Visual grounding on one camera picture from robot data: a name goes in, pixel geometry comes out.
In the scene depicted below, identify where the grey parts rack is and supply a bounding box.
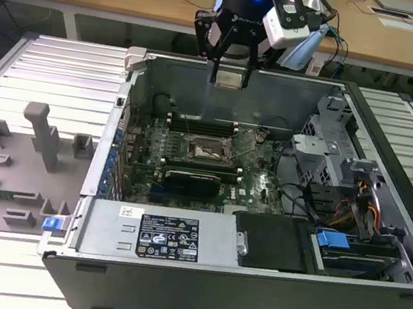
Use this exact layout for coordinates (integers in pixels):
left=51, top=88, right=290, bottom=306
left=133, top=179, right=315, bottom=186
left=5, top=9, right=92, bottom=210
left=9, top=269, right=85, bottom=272
left=0, top=97, right=103, bottom=248

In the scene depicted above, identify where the grey laptop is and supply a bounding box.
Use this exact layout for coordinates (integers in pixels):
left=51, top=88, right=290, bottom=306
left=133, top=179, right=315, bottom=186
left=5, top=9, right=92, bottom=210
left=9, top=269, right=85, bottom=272
left=371, top=0, right=413, bottom=16

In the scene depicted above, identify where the black plastic shroud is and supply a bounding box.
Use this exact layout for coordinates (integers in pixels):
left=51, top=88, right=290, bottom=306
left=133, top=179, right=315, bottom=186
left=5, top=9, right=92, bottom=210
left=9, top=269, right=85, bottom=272
left=227, top=209, right=314, bottom=276

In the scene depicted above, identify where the green motherboard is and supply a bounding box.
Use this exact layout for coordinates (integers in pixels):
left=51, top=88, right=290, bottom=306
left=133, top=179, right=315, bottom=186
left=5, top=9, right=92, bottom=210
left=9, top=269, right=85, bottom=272
left=115, top=108, right=299, bottom=224

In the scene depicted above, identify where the blue disk carrier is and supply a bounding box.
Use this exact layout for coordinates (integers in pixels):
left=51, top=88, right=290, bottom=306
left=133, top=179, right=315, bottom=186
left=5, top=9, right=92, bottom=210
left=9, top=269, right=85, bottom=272
left=314, top=227, right=353, bottom=256

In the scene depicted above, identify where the silver square CPU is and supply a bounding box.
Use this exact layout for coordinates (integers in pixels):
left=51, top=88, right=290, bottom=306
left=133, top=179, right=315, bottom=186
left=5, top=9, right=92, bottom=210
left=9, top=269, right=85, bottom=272
left=214, top=69, right=248, bottom=92

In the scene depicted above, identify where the grey case corner handle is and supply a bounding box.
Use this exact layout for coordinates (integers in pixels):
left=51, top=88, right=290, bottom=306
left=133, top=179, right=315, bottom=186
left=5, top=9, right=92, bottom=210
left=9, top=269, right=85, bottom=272
left=123, top=45, right=150, bottom=75

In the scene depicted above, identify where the orange yellow wire bundle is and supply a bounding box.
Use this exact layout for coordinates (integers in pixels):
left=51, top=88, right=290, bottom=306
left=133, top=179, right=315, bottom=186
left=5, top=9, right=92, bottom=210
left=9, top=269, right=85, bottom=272
left=328, top=176, right=386, bottom=235

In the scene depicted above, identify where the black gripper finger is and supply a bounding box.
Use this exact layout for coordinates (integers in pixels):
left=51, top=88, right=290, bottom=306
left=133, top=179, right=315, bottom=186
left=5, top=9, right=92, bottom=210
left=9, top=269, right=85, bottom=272
left=239, top=29, right=267, bottom=92
left=204, top=26, right=238, bottom=87

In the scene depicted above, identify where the grey power supply unit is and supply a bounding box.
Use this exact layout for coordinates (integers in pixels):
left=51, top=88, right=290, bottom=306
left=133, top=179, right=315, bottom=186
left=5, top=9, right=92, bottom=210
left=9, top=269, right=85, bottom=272
left=75, top=194, right=249, bottom=276

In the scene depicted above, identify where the black and silver PC case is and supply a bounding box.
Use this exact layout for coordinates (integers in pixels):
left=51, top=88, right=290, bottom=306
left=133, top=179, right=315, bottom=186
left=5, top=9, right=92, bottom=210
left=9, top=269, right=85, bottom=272
left=29, top=37, right=413, bottom=309

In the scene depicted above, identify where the silver metal drive cage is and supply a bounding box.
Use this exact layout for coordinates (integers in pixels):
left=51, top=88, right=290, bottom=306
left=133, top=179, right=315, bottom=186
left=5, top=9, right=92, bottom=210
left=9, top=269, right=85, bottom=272
left=285, top=90, right=357, bottom=190

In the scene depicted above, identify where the black hard disk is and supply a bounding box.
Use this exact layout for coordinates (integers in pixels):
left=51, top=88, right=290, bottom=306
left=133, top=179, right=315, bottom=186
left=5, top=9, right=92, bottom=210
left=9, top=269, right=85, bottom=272
left=319, top=246, right=398, bottom=284

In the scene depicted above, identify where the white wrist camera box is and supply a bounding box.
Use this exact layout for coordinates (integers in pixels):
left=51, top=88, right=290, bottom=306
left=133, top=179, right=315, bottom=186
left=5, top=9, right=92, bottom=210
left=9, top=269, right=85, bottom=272
left=258, top=0, right=316, bottom=55

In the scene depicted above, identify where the CPU socket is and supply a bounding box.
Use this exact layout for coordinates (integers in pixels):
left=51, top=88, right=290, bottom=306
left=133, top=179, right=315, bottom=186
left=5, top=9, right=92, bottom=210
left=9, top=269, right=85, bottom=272
left=184, top=132, right=235, bottom=167

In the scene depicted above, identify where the black rear fan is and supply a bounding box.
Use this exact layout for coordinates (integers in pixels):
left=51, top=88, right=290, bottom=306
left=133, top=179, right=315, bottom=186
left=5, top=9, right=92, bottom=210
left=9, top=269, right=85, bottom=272
left=150, top=93, right=172, bottom=120

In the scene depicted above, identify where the silver drive bay bracket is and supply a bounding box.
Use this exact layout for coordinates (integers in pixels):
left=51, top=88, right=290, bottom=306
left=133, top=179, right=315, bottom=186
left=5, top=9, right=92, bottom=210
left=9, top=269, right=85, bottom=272
left=331, top=154, right=413, bottom=249

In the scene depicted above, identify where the metal socket cover frame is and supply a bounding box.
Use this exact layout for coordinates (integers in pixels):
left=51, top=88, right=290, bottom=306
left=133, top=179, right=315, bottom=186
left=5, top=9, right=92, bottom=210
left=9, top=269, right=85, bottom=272
left=220, top=129, right=262, bottom=161

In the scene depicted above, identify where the blue case latch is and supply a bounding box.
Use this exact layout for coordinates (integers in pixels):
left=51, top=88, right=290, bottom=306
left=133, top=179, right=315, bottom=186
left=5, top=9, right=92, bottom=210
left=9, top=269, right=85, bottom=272
left=42, top=215, right=62, bottom=235

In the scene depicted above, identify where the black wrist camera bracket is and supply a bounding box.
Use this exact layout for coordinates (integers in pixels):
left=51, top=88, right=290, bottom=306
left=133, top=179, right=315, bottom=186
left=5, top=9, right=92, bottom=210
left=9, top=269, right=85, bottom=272
left=188, top=8, right=216, bottom=60

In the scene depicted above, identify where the black graphics card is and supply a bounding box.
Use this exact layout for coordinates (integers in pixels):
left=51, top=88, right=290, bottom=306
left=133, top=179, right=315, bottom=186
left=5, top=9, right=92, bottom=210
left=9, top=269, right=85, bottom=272
left=160, top=166, right=225, bottom=204

